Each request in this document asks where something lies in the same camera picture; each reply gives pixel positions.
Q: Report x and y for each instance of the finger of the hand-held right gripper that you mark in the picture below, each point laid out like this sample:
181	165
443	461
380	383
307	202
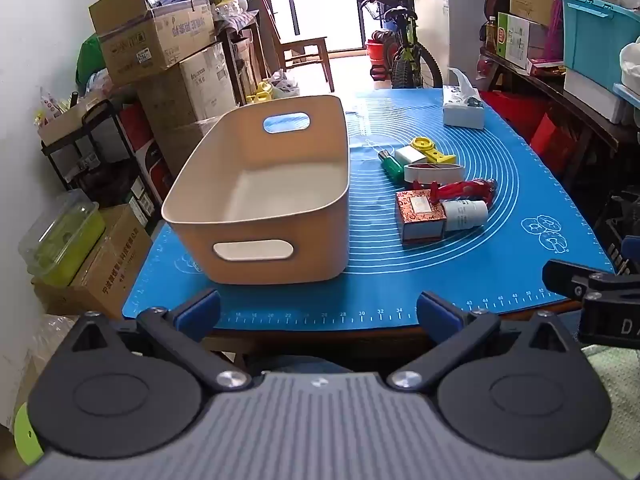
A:
565	277

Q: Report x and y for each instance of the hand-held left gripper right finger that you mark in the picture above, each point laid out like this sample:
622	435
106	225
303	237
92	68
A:
440	316

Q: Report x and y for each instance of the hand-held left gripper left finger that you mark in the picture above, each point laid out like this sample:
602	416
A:
197	312

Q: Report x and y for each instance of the beige plastic storage bin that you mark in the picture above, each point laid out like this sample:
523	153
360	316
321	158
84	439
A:
280	260

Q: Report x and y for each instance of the yellow toy launcher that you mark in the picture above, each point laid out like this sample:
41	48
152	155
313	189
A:
424	145

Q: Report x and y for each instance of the blue silicone baking mat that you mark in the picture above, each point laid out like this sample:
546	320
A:
500	260

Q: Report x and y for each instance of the light green cloth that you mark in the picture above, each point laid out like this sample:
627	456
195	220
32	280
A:
620	400

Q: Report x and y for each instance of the printed brown cardboard box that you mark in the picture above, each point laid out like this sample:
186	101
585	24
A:
115	270

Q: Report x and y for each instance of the white cream tube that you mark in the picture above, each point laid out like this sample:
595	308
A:
465	215

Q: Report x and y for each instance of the red patterned small box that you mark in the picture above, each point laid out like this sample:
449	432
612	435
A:
420	212

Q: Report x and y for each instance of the red plastic toy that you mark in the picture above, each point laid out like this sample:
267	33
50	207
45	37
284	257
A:
465	190

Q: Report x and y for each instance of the white and red tape roll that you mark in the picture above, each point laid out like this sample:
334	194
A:
430	173

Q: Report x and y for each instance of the red paper bag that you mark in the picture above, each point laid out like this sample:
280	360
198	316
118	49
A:
510	110
547	135

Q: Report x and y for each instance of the green bottle with chrome cap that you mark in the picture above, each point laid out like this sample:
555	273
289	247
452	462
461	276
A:
394	170

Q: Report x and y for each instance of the green container with clear lid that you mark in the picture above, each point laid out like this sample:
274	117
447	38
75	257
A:
60	240

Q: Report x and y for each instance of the dark wooden bench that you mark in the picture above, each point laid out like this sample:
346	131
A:
575	115

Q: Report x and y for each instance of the plain brown cardboard box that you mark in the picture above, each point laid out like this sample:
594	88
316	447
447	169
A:
185	142

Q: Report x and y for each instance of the black utility cart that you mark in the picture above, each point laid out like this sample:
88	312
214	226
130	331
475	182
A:
105	160

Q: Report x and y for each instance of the white foam box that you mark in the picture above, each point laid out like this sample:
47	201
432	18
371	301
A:
590	92

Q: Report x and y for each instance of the white printed tissue box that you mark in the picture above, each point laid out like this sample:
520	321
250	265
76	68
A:
462	112

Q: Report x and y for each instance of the lime green round disc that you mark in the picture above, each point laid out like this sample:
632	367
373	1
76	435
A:
25	435

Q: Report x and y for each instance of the yellow plastic jug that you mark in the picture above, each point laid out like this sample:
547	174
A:
266	89
254	98

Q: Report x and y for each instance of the small cardboard box with clutter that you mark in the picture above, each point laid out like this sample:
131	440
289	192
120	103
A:
65	122

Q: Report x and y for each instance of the teal plastic storage bin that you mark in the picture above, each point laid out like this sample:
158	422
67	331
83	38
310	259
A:
590	40

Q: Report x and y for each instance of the green and white carton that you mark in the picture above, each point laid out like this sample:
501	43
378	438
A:
515	40

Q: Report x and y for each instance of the white plastic bag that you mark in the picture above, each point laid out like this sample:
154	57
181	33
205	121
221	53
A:
282	85

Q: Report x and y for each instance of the amber drink bottle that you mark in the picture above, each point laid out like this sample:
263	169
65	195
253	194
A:
491	32

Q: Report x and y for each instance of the green and black bicycle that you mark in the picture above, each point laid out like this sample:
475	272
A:
405	60

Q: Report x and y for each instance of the red bucket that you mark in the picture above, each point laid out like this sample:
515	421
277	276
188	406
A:
377	57

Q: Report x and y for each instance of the white chest freezer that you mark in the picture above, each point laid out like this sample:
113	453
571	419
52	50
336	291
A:
460	25

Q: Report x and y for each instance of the green bag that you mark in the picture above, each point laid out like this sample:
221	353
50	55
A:
90	60

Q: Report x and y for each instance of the open brown cardboard box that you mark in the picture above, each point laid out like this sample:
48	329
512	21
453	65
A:
150	40

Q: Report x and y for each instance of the wooden chair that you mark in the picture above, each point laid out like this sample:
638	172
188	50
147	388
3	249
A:
305	45

